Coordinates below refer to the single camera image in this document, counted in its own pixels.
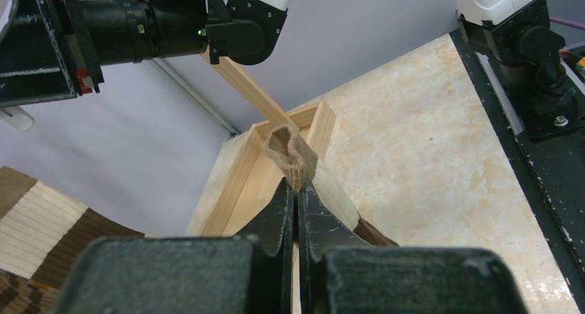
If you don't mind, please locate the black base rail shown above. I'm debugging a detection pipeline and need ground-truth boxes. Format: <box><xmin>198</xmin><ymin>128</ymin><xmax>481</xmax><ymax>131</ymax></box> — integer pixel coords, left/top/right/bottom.
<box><xmin>449</xmin><ymin>29</ymin><xmax>584</xmax><ymax>309</ymax></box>

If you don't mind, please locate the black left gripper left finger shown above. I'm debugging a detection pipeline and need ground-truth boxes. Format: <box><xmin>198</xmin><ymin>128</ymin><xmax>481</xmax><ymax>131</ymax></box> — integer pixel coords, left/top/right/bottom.
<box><xmin>53</xmin><ymin>180</ymin><xmax>294</xmax><ymax>313</ymax></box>

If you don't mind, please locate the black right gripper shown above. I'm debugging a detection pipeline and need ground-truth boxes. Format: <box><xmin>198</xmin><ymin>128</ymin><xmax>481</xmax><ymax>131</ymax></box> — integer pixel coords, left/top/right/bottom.
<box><xmin>1</xmin><ymin>0</ymin><xmax>104</xmax><ymax>108</ymax></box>

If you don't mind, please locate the wooden rack base tray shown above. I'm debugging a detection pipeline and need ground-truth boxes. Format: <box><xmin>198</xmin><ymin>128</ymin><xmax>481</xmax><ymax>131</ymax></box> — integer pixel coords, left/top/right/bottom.
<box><xmin>186</xmin><ymin>100</ymin><xmax>336</xmax><ymax>237</ymax></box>

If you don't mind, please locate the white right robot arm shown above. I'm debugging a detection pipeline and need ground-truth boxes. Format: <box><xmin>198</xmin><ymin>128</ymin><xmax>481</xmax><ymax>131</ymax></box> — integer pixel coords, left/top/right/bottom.
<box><xmin>1</xmin><ymin>0</ymin><xmax>584</xmax><ymax>141</ymax></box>

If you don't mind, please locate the right wooden rack post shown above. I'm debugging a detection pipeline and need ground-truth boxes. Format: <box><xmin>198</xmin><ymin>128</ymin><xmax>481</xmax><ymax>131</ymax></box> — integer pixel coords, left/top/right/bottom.
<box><xmin>200</xmin><ymin>48</ymin><xmax>299</xmax><ymax>130</ymax></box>

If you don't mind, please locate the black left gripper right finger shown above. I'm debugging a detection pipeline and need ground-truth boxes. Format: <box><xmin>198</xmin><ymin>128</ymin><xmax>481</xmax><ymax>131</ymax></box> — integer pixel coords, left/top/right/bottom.
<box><xmin>297</xmin><ymin>181</ymin><xmax>527</xmax><ymax>313</ymax></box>

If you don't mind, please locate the cream brown block sock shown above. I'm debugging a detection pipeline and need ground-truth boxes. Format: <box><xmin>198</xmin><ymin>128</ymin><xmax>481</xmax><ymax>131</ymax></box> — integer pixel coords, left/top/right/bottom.
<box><xmin>1</xmin><ymin>166</ymin><xmax>144</xmax><ymax>289</ymax></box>

